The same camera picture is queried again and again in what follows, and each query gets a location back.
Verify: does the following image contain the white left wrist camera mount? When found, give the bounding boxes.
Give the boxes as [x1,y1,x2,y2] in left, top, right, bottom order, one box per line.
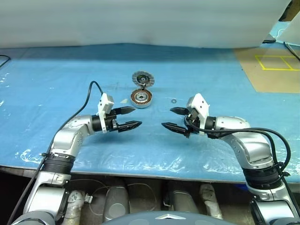
[97,93,115,134]

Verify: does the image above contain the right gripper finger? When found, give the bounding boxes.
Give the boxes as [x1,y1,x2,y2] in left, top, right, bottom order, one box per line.
[170,106,188,116]
[161,121,189,136]

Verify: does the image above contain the thin black cable loop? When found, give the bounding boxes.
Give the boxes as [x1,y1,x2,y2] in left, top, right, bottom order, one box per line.
[0,55,11,68]

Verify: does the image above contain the white leaning panel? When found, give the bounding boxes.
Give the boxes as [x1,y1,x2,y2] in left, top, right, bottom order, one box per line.
[278,14,300,45]

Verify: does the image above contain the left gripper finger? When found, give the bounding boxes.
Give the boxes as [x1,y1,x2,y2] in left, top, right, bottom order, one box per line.
[114,106,136,116]
[117,120,143,133]

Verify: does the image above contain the grey rounded cylinder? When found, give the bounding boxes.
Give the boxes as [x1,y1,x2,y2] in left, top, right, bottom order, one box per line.
[103,185,129,222]
[167,185,200,214]

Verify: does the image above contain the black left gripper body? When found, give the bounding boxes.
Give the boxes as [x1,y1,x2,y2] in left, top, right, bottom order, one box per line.
[104,108,120,134]

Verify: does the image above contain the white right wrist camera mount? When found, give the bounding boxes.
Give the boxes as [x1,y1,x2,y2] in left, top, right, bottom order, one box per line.
[186,93,210,136]

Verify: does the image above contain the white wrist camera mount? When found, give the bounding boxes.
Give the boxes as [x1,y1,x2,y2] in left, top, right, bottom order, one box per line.
[186,93,210,136]
[97,93,115,134]

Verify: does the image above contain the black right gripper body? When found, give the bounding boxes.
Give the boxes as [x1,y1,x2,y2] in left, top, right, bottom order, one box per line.
[184,109,200,139]

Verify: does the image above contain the grey robot torso with logo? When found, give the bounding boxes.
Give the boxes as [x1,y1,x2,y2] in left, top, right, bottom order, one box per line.
[103,208,223,225]

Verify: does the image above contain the silver motor base copper windings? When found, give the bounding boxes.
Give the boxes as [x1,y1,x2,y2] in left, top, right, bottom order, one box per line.
[129,88,155,109]

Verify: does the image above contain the silver round motor cover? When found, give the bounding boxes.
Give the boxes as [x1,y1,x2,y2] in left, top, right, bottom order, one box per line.
[131,70,153,88]

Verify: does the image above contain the blue plastic table cover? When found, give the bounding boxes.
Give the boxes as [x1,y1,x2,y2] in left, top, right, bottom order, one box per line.
[0,43,300,182]

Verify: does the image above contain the white foam sheet backdrop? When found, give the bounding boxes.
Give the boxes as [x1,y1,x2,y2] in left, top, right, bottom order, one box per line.
[0,0,293,49]

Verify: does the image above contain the brown cardboard sheet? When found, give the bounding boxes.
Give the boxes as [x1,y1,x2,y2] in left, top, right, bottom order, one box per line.
[234,43,300,94]

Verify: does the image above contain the white wrapped bundle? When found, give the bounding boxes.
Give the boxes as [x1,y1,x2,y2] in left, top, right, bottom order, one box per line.
[199,184,223,220]
[64,189,86,225]

